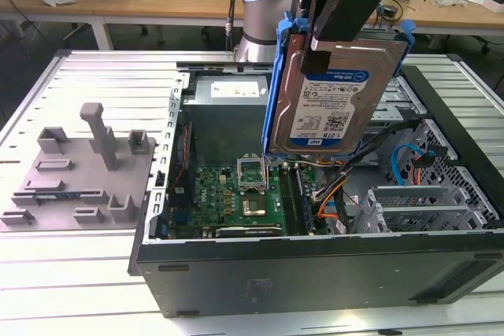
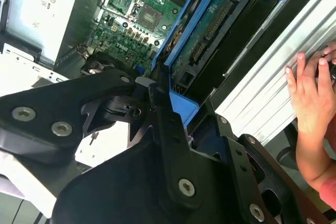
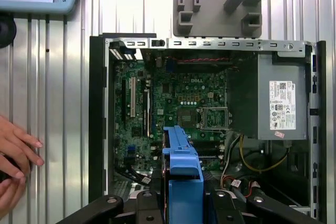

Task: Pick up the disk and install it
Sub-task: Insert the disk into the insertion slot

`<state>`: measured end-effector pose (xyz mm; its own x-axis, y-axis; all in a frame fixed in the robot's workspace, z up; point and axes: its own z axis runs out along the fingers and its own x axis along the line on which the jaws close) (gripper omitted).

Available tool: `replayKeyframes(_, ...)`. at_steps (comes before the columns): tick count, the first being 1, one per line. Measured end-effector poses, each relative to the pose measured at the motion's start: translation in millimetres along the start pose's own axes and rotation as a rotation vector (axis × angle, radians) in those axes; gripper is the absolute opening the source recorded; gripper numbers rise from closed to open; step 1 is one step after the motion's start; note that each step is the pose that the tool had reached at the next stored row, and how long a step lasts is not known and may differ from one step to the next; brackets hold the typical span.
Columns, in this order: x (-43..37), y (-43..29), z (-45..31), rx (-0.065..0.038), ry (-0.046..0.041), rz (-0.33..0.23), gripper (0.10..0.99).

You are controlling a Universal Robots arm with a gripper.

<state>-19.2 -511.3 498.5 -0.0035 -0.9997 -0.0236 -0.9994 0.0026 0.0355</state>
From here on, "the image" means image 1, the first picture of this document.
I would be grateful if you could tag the CPU socket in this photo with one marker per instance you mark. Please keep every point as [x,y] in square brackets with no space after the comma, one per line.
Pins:
[254,207]

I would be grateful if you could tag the white and black box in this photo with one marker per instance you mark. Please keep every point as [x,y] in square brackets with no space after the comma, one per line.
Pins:
[494,1]

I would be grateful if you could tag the thin metal locking lever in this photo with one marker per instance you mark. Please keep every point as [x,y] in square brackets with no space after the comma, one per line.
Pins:
[269,178]

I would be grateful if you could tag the green motherboard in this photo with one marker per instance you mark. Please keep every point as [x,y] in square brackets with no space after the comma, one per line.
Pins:
[212,194]

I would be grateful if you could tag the silver metal drive cage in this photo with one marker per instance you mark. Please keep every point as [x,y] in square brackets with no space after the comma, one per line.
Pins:
[393,111]

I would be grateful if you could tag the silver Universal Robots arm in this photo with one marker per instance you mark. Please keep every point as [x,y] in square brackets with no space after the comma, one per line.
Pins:
[264,17]

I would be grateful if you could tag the black open PC case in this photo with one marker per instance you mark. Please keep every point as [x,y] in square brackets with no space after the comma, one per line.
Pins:
[275,273]

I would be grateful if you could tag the black RAM slot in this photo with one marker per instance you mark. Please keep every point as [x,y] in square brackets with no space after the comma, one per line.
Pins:
[289,202]
[297,206]

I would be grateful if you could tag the long wooden desk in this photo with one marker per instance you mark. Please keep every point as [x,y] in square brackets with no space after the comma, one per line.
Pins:
[157,1]

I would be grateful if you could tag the grey Dell power supply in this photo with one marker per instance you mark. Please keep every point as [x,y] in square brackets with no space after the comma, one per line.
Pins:
[224,127]

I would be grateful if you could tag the black graphics card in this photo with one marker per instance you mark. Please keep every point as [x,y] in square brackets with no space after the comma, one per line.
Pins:
[248,231]

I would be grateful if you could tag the RAM stick with blue heatspreader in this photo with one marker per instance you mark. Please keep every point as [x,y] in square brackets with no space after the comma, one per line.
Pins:
[305,202]

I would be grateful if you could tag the wooden desk with boxes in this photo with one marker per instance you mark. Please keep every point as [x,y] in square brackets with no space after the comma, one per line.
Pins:
[433,17]

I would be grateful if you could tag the hard disk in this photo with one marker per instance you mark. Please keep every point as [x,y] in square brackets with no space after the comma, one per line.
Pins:
[334,115]

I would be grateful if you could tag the RAM stick with blue label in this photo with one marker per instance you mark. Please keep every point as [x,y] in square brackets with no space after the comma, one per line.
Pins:
[55,196]

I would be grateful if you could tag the grey plastic parts rack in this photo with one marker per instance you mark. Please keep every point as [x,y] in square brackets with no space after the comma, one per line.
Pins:
[78,178]

